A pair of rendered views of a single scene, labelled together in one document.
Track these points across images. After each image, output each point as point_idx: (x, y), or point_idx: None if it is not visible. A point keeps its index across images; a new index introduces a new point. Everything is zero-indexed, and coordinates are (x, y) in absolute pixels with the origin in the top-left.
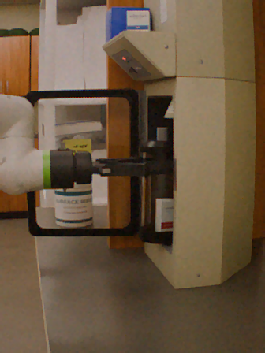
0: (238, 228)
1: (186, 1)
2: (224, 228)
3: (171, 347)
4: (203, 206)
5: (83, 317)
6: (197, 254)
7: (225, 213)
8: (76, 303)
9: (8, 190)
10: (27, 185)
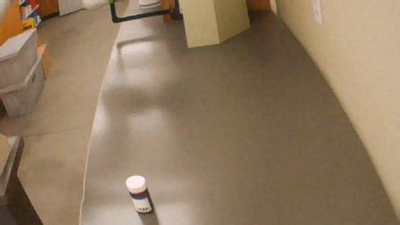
0: (230, 8)
1: None
2: (215, 11)
3: (162, 92)
4: (198, 0)
5: (124, 74)
6: (199, 26)
7: (215, 3)
8: (124, 65)
9: (90, 9)
10: (99, 4)
